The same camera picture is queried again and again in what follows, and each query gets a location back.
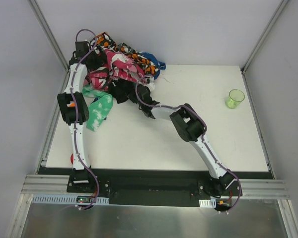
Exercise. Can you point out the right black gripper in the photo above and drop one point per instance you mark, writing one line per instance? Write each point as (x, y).
(141, 93)

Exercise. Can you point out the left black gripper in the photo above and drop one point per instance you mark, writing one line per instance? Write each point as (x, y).
(94, 59)

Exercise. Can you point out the orange black camouflage cloth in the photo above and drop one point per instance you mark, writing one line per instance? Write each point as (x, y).
(104, 41)

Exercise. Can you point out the pink camouflage cloth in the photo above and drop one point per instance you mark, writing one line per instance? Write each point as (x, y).
(118, 66)

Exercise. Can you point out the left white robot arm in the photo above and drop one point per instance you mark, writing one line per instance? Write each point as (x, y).
(75, 114)

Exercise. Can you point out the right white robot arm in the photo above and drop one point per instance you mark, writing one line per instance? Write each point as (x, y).
(192, 129)

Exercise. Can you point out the blue white cloth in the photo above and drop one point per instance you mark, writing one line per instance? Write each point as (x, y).
(158, 64)

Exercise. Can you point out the green white cloth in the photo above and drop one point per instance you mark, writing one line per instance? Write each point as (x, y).
(99, 108)

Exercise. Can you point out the green translucent plastic cup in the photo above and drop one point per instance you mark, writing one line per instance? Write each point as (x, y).
(235, 98)

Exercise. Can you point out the left aluminium frame post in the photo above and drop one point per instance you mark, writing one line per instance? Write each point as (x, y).
(48, 32)

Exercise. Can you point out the aluminium frame post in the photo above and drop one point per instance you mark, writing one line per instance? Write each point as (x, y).
(264, 35)
(48, 32)

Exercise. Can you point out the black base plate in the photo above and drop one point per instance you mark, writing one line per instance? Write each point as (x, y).
(148, 187)

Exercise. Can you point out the right white cable duct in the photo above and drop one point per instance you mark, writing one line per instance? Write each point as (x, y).
(208, 203)

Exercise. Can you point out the white cable duct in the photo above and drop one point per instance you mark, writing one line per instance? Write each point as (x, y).
(69, 199)
(208, 203)

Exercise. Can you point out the aluminium front rail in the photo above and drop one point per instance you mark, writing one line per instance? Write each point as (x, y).
(251, 188)

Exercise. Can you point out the left white cable duct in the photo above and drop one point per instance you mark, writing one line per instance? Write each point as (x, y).
(69, 199)

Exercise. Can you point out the right aluminium frame post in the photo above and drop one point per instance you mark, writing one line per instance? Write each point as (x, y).
(264, 35)

